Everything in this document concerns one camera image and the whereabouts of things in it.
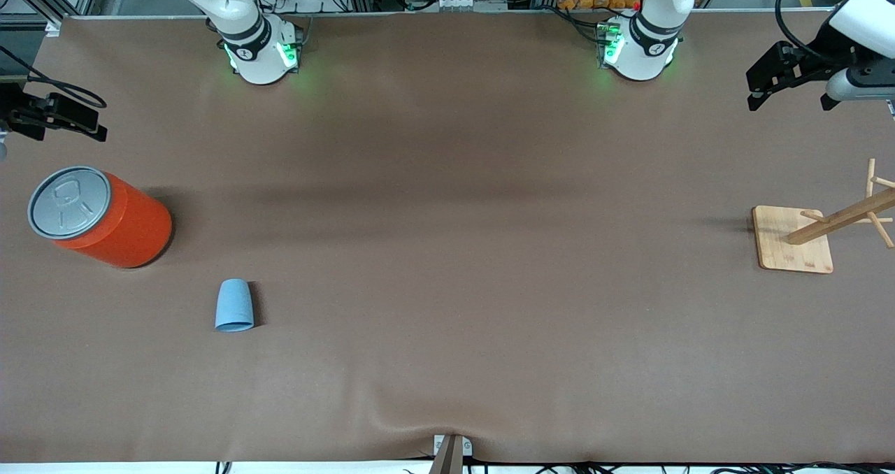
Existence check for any light blue plastic cup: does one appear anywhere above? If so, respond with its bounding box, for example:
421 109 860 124
214 278 256 333

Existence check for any wooden cup rack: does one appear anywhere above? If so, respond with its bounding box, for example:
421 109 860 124
752 157 895 274

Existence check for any large orange can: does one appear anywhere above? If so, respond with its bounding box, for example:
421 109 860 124
27 166 173 270

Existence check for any white power strip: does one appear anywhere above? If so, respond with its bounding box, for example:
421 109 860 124
406 0 508 12

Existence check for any brown table cloth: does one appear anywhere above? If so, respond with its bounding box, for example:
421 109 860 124
0 9 895 465

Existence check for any black left camera cable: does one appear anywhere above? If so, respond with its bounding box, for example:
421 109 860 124
774 0 834 64

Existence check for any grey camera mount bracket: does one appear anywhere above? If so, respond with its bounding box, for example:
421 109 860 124
428 433 473 474

